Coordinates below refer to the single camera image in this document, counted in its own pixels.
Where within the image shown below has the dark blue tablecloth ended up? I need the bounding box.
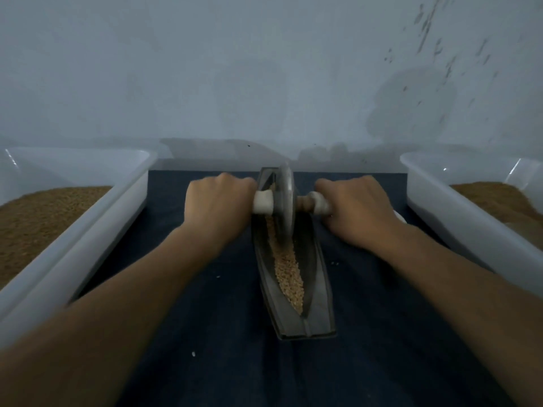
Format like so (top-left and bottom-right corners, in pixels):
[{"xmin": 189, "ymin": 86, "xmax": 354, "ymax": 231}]
[{"xmin": 76, "ymin": 171, "xmax": 519, "ymax": 407}]

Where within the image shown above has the person's right forearm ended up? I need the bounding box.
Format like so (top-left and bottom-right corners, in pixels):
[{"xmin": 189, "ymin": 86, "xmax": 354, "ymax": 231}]
[{"xmin": 369, "ymin": 224, "xmax": 543, "ymax": 407}]

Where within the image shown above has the metal grinding wheel with handles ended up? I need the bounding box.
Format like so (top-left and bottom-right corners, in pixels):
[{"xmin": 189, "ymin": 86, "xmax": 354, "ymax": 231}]
[{"xmin": 252, "ymin": 162, "xmax": 332, "ymax": 244}]

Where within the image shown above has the white plastic tray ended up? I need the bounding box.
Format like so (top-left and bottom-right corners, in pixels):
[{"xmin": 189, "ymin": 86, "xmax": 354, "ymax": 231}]
[
  {"xmin": 399, "ymin": 151, "xmax": 543, "ymax": 297},
  {"xmin": 0, "ymin": 147, "xmax": 159, "ymax": 348}
]

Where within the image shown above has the boat-shaped metal grinding trough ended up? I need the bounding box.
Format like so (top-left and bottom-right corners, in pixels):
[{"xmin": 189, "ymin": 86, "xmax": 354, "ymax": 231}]
[{"xmin": 252, "ymin": 167, "xmax": 337, "ymax": 341}]

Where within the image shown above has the person's left hand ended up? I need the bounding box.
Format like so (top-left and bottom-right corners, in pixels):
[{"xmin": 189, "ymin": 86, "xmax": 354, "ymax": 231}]
[{"xmin": 182, "ymin": 172, "xmax": 257, "ymax": 246}]

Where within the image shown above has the person's right hand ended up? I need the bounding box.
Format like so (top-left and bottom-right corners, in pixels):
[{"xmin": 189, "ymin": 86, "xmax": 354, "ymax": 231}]
[{"xmin": 314, "ymin": 175, "xmax": 404, "ymax": 253}]

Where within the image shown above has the person's left forearm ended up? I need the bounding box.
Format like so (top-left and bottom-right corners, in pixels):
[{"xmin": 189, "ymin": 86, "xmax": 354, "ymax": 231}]
[{"xmin": 0, "ymin": 220, "xmax": 222, "ymax": 407}]

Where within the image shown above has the small ground grain portion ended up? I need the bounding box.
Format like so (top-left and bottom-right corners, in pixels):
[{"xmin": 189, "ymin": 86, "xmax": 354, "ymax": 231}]
[{"xmin": 265, "ymin": 216, "xmax": 305, "ymax": 317}]

